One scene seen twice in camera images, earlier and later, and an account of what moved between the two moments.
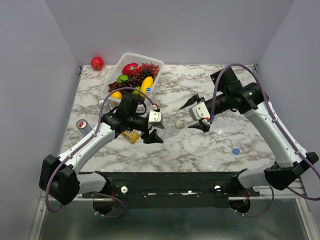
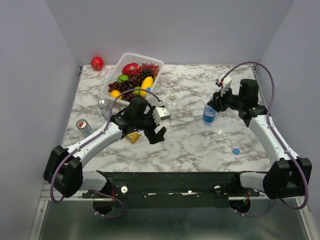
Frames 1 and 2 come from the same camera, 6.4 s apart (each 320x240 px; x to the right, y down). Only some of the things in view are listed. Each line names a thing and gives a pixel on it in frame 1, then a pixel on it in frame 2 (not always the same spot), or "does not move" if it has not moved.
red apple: (97, 63) does not move
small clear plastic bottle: (149, 104) does not move
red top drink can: (83, 126) does not move
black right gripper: (192, 99) → (219, 97)
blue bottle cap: (236, 151) does not move
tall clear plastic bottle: (169, 127) → (171, 102)
